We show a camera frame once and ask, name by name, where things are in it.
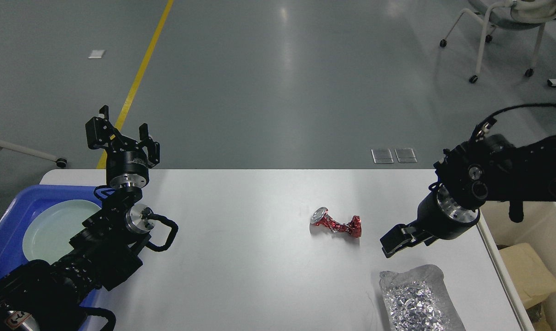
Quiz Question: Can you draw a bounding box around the floor plate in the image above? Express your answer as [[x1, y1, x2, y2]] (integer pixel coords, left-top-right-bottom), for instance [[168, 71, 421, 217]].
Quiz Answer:
[[371, 148, 394, 164], [394, 148, 418, 163]]

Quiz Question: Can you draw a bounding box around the left floor plate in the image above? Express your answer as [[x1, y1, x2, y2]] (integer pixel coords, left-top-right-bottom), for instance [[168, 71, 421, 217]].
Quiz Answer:
[[371, 148, 394, 164]]

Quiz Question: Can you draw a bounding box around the blue plastic tray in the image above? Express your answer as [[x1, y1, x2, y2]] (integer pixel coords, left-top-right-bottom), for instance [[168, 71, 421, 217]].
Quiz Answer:
[[0, 184, 110, 308]]

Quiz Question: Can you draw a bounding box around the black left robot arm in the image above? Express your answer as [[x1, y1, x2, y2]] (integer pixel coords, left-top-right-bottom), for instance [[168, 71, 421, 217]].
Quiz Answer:
[[0, 105, 178, 331]]

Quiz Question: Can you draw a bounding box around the beige plastic bin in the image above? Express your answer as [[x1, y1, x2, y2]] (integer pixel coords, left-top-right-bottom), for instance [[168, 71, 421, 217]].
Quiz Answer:
[[460, 202, 556, 331]]

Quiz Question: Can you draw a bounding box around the clear plastic wrapper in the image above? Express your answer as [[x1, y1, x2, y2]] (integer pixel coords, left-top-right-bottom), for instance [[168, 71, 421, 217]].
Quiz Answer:
[[526, 303, 545, 325]]

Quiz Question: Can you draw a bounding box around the light green plate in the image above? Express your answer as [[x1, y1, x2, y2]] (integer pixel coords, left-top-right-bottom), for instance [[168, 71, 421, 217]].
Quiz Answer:
[[22, 200, 100, 264]]

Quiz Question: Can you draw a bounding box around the white floor marker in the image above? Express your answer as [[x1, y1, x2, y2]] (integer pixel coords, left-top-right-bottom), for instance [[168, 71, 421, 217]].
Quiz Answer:
[[88, 50, 106, 59]]

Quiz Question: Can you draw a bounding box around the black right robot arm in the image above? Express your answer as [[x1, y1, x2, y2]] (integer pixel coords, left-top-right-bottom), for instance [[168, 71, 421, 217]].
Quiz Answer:
[[379, 106, 556, 258]]

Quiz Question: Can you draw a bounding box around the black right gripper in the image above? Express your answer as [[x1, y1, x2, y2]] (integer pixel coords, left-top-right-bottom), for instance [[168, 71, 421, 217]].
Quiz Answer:
[[379, 188, 481, 258]]

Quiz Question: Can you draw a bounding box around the aluminium foil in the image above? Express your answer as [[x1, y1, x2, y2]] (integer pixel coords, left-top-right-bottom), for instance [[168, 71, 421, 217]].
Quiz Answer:
[[378, 264, 465, 331]]

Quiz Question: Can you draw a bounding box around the brown paper bag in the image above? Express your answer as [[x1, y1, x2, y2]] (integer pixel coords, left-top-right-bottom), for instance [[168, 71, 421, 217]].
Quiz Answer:
[[499, 243, 556, 309]]

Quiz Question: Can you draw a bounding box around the crushed red can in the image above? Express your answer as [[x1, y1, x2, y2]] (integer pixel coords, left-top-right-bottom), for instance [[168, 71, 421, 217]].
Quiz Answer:
[[309, 206, 362, 238]]

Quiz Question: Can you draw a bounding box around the right floor plate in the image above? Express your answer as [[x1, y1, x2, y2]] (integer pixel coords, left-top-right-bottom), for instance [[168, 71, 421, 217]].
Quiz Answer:
[[394, 148, 418, 163]]

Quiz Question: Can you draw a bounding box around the white office chair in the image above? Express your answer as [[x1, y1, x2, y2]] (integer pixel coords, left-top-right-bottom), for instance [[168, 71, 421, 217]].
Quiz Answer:
[[439, 0, 556, 84]]

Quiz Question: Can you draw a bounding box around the white stand leg with caster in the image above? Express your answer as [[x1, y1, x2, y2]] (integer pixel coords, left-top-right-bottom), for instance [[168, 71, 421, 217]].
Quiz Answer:
[[0, 120, 68, 169]]

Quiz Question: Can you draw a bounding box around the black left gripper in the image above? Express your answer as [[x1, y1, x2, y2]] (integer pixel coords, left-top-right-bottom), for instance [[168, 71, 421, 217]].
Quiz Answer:
[[85, 105, 160, 189]]

